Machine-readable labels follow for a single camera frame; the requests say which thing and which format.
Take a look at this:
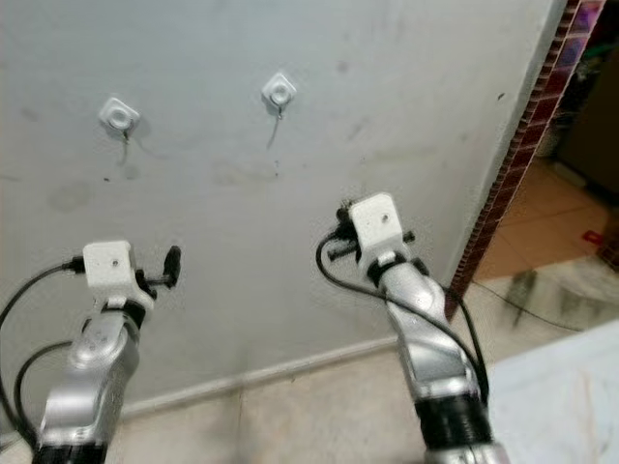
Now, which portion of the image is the long black left arm cable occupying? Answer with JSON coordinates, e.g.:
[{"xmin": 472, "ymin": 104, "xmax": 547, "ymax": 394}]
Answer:
[{"xmin": 0, "ymin": 256, "xmax": 86, "ymax": 450}]

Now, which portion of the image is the small red floor object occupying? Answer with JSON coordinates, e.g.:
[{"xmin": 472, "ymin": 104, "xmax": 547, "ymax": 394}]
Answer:
[{"xmin": 582, "ymin": 229, "xmax": 616, "ymax": 246}]

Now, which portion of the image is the red brick door frame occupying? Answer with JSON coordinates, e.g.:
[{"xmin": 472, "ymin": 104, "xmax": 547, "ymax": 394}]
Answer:
[{"xmin": 443, "ymin": 0, "xmax": 606, "ymax": 322}]

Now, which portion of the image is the thin black floor cable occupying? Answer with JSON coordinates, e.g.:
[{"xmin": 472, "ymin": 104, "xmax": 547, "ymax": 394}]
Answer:
[{"xmin": 472, "ymin": 278, "xmax": 583, "ymax": 335}]

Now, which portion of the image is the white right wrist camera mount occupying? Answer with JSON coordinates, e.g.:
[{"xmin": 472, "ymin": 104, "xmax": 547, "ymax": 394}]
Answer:
[{"xmin": 347, "ymin": 191, "xmax": 406, "ymax": 268}]

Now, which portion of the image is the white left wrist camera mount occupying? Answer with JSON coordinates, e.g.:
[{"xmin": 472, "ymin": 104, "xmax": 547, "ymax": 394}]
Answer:
[{"xmin": 81, "ymin": 239, "xmax": 155, "ymax": 311}]

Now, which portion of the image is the short black left arm cable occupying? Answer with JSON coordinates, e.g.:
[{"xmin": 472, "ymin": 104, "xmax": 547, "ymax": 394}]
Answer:
[{"xmin": 11, "ymin": 339, "xmax": 79, "ymax": 451}]

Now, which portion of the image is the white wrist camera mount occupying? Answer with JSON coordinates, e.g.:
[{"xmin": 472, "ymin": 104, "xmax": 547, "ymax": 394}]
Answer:
[
  {"xmin": 347, "ymin": 191, "xmax": 406, "ymax": 268},
  {"xmin": 81, "ymin": 239, "xmax": 155, "ymax": 311}
]

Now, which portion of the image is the white square wall hook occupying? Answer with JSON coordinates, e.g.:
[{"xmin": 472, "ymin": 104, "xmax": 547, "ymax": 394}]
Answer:
[
  {"xmin": 98, "ymin": 95, "xmax": 141, "ymax": 165},
  {"xmin": 260, "ymin": 71, "xmax": 299, "ymax": 123}
]

